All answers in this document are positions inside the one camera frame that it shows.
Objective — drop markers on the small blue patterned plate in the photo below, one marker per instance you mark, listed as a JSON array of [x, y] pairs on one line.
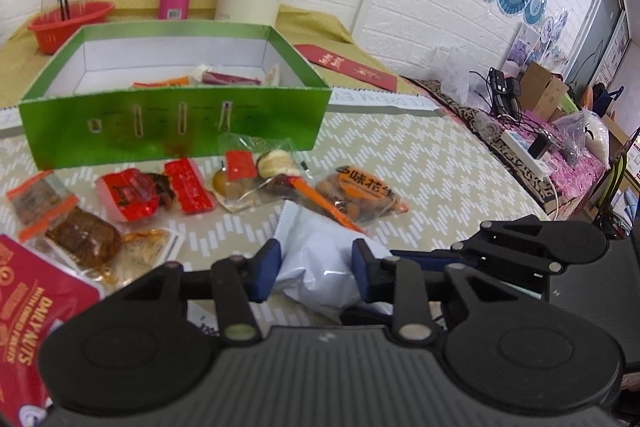
[[535, 4]]

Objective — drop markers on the small red flat packet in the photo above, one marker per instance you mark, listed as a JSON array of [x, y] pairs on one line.
[[190, 187]]

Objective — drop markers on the chevron tablecloth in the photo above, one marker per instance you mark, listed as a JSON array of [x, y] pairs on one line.
[[440, 167]]

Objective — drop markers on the black charger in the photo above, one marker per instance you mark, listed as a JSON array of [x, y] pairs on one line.
[[500, 82]]

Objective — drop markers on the wall poster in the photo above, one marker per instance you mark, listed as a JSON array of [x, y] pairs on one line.
[[522, 49]]

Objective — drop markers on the leopard print cloth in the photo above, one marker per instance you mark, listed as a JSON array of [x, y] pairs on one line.
[[525, 189]]

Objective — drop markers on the white snack packet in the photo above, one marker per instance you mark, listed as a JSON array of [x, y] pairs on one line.
[[320, 252]]

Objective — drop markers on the black plug adapter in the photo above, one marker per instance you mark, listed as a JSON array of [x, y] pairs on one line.
[[539, 147]]

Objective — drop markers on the red nut pouch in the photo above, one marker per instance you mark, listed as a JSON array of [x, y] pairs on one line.
[[35, 307]]

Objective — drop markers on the thin dark red packet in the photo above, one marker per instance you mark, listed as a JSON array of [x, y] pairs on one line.
[[230, 79]]

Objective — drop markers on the orange peanut packet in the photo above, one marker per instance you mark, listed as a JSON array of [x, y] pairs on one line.
[[360, 197]]

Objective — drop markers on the clear noodle packet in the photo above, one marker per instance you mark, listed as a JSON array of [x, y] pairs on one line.
[[150, 252]]

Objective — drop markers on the white power strip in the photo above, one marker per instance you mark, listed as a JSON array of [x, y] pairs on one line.
[[517, 147]]

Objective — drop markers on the green cardboard box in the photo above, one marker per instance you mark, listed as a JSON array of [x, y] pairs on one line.
[[175, 127]]

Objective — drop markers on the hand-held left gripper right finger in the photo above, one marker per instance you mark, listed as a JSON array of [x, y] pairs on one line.
[[361, 272]]

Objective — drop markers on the plastic bag with white contents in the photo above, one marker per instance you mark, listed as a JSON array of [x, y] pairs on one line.
[[590, 132]]

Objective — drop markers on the thin orange packet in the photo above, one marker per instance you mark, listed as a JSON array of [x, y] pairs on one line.
[[165, 82]]

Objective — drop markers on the brown cardboard box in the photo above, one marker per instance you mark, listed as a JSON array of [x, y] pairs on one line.
[[542, 89]]

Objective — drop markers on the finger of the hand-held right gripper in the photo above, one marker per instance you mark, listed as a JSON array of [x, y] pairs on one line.
[[530, 289], [440, 259]]

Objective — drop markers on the red snack packet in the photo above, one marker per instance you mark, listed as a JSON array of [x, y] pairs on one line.
[[130, 197]]

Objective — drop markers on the clear plastic bag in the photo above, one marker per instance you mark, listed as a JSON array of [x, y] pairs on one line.
[[457, 72]]

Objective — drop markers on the clear fruit snack packet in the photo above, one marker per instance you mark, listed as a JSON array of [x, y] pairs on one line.
[[250, 182]]

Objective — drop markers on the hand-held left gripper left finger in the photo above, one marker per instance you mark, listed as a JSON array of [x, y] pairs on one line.
[[265, 272]]

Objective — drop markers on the red envelope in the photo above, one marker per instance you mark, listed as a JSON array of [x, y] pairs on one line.
[[345, 64]]

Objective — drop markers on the brown tofu packet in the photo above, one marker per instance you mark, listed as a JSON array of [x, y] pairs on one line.
[[85, 237]]

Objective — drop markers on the clear orange-trimmed packet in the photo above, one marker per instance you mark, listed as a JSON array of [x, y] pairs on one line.
[[37, 202]]

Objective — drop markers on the red plastic basket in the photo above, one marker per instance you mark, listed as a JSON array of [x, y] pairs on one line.
[[75, 29]]

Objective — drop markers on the small white packet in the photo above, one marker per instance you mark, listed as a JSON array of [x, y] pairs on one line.
[[200, 72], [272, 74]]

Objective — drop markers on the pink floral cloth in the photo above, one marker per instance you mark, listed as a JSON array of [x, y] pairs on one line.
[[580, 182]]

